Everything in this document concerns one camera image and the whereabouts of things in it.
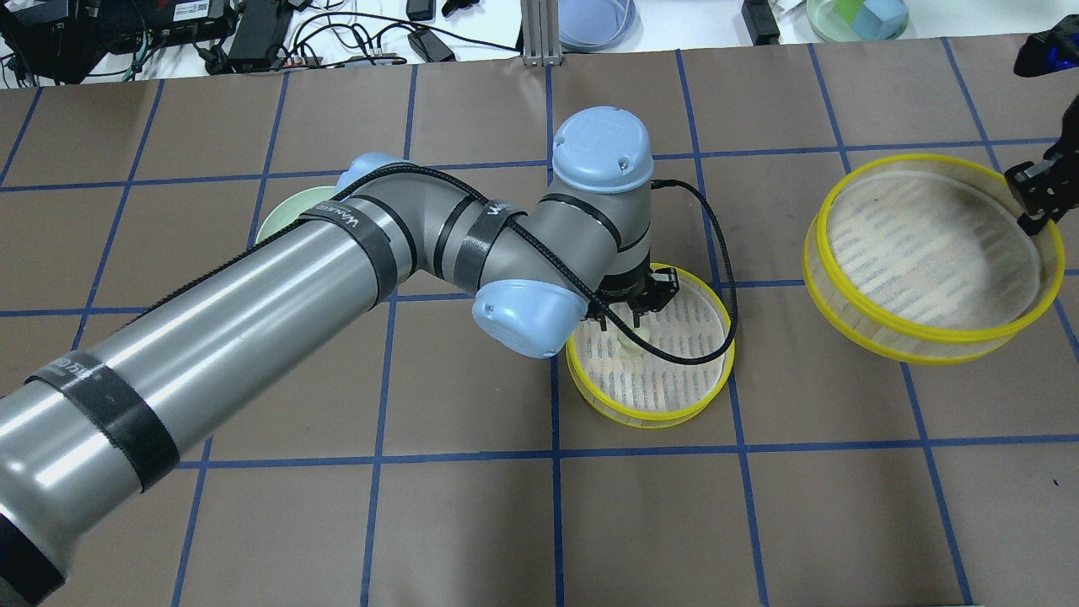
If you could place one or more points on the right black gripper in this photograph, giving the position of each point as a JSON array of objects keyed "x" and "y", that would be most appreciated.
[{"x": 1040, "y": 187}]

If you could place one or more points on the green sponge block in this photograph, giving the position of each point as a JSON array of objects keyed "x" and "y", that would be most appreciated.
[{"x": 837, "y": 21}]

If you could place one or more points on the black power adapter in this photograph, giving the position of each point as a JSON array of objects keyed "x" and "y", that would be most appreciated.
[{"x": 259, "y": 36}]

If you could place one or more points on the white bun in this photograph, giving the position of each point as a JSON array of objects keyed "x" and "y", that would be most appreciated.
[{"x": 627, "y": 349}]

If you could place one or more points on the aluminium frame post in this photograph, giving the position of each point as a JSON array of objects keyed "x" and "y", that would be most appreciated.
[{"x": 541, "y": 34}]

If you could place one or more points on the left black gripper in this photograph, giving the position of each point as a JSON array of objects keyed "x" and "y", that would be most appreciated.
[{"x": 622, "y": 292}]

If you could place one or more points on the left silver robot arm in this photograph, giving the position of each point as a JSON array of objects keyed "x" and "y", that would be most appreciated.
[{"x": 95, "y": 427}]

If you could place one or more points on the blue plate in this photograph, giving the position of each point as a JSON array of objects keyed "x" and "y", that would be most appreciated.
[{"x": 594, "y": 25}]

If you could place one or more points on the blue sponge block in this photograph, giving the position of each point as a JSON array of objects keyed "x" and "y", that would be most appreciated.
[{"x": 883, "y": 20}]

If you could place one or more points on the green glass bowl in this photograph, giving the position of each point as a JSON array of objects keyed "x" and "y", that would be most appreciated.
[{"x": 812, "y": 9}]

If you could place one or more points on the pale green plate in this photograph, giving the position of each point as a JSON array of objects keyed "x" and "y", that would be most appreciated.
[{"x": 289, "y": 210}]

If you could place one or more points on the small black power brick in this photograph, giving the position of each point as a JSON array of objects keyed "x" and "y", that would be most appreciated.
[{"x": 760, "y": 19}]

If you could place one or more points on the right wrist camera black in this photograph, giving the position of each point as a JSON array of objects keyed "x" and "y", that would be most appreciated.
[{"x": 1051, "y": 51}]

